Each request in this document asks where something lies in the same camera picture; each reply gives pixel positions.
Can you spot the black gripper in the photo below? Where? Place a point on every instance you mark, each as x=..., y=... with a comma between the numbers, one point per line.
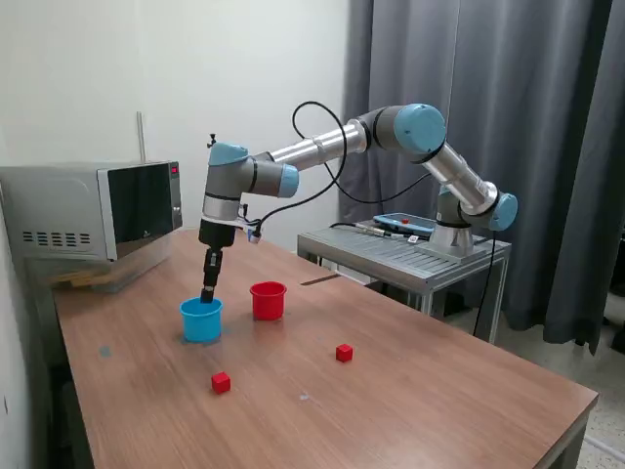
x=217, y=234

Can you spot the dark furniture piece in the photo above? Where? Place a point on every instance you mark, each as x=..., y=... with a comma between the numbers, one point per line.
x=616, y=312

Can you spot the grey table frame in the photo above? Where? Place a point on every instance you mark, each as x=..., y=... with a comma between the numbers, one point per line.
x=576, y=430

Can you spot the red cube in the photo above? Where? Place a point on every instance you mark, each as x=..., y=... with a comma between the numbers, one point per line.
x=344, y=354
x=220, y=383

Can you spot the blue grey teach pendant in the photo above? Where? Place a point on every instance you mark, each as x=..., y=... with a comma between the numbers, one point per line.
x=403, y=222

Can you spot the white vertical wall conduit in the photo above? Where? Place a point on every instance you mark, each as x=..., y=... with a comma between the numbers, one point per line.
x=140, y=137

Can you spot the small white code tag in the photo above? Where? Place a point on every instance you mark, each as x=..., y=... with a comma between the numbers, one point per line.
x=414, y=239

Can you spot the silver microwave oven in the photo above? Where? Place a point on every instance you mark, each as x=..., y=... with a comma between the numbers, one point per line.
x=73, y=210

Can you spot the red plastic cup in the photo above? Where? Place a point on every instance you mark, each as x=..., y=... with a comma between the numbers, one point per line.
x=267, y=303

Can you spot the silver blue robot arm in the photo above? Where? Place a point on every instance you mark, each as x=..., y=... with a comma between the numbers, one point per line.
x=317, y=146

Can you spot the brown flat strip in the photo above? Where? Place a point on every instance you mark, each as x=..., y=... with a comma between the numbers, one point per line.
x=320, y=280

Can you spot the aluminium profile robot stand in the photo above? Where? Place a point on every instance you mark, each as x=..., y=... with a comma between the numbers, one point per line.
x=390, y=254

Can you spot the grey curtain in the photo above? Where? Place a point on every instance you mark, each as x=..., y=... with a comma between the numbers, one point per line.
x=488, y=73
x=617, y=146

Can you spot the blue plastic cup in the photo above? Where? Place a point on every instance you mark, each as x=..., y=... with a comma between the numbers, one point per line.
x=200, y=322

